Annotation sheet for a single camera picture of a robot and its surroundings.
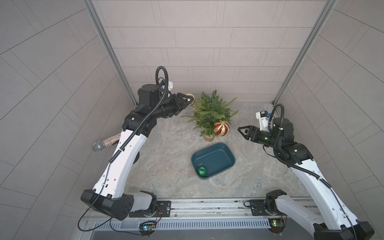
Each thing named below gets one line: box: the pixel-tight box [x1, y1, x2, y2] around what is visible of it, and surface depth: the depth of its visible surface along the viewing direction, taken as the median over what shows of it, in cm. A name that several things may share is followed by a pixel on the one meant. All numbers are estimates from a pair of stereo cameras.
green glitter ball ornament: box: [196, 166, 208, 178], surface depth 80 cm
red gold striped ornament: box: [213, 121, 230, 137], surface depth 67 cm
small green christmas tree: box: [181, 89, 239, 142], surface depth 76 cm
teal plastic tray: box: [191, 142, 236, 178], surface depth 89 cm
